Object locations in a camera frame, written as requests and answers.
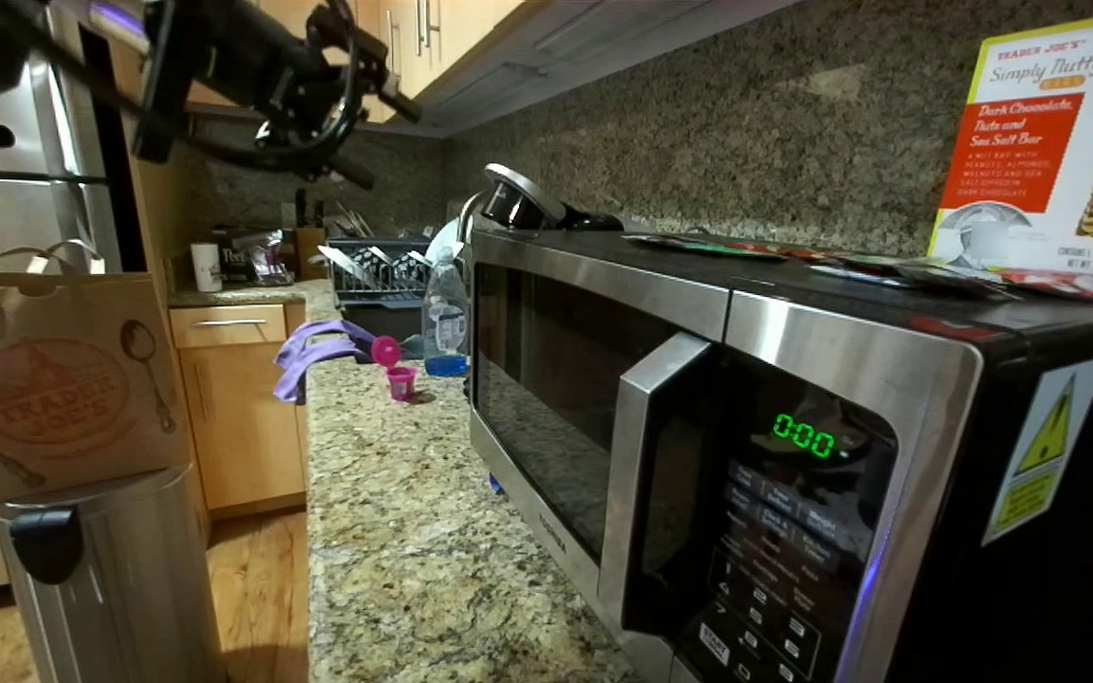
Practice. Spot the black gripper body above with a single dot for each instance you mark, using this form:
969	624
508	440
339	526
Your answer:
301	85

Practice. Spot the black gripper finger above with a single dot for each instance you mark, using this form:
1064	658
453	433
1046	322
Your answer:
350	174
398	104

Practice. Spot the wooden upper cabinets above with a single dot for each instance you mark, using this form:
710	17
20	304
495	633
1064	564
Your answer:
431	42

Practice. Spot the dish rack with dishes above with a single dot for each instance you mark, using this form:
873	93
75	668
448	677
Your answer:
376	270

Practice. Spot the clear plastic water bottle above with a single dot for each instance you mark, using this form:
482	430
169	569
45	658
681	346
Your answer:
444	324

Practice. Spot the purple cloth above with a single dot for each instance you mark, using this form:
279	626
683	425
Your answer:
314	344

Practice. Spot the pink plastic cup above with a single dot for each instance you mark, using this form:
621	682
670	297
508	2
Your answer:
397	368

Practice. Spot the wooden lower cabinet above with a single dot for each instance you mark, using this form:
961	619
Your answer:
250	449

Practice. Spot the stainless steel refrigerator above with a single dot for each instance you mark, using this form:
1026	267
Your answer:
63	162

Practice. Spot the brown paper grocery bag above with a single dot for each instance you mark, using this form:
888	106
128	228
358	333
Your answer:
85	375

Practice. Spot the flat packets on microwave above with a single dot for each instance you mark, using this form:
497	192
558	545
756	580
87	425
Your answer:
887	270

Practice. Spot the stainless steel trash can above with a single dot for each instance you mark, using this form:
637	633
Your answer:
111	581

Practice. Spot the stainless steel microwave oven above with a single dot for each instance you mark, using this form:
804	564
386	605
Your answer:
756	473

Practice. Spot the Trader Joe's snack box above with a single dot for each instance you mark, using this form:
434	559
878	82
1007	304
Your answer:
1020	186

